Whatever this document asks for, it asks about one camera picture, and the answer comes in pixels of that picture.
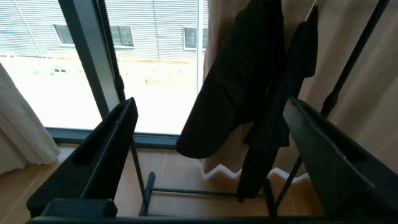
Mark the beige curtain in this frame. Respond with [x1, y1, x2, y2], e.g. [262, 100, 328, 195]
[200, 0, 398, 184]

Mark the black clothes rack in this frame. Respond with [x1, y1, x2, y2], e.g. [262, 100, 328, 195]
[95, 0, 391, 218]

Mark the white curtain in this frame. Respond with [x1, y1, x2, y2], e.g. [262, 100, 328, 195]
[0, 62, 62, 175]

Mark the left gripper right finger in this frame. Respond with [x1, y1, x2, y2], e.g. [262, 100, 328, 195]
[283, 96, 398, 217]

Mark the black garment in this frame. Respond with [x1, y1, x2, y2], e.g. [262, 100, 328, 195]
[175, 0, 286, 159]
[236, 0, 320, 203]

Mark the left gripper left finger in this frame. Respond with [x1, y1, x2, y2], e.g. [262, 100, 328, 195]
[26, 97, 139, 218]

